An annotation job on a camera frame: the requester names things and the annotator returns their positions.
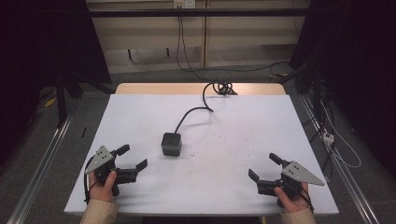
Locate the small black floor piece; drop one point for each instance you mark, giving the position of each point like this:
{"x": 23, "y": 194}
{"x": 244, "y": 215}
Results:
{"x": 83, "y": 132}

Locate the black curtain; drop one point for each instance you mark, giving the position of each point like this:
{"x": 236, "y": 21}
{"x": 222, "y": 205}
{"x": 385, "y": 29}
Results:
{"x": 355, "y": 62}
{"x": 43, "y": 40}

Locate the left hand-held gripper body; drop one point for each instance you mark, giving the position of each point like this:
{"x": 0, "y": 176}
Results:
{"x": 101, "y": 158}

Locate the white power strip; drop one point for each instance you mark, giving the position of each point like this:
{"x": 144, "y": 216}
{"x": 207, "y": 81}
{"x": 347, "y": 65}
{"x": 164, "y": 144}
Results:
{"x": 328, "y": 137}

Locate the black horizontal bar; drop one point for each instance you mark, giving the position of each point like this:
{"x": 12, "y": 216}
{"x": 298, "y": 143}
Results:
{"x": 199, "y": 12}

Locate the white wall socket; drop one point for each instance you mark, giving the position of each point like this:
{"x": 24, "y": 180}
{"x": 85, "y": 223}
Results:
{"x": 184, "y": 3}

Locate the yellow floor tape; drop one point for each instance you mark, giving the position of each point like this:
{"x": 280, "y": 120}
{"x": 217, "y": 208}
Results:
{"x": 50, "y": 101}

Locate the black metal stand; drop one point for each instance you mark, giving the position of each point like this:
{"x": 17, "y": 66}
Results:
{"x": 61, "y": 102}

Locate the white table cover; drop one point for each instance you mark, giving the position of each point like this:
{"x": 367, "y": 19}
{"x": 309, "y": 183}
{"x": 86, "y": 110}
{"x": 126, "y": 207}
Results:
{"x": 224, "y": 161}

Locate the person's right hand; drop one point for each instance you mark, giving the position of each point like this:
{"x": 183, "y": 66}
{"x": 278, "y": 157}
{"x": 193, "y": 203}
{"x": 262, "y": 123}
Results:
{"x": 295, "y": 203}

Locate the aluminium floor rail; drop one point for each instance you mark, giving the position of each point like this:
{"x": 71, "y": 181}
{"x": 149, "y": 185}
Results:
{"x": 345, "y": 174}
{"x": 37, "y": 180}

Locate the person's left hand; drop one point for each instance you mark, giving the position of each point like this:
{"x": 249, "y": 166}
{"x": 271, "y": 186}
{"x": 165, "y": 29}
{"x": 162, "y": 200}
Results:
{"x": 101, "y": 193}

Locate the small black box device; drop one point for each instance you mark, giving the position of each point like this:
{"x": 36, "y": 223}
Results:
{"x": 171, "y": 143}

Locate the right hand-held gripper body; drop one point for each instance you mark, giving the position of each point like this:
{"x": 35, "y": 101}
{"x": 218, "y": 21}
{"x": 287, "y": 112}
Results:
{"x": 295, "y": 172}

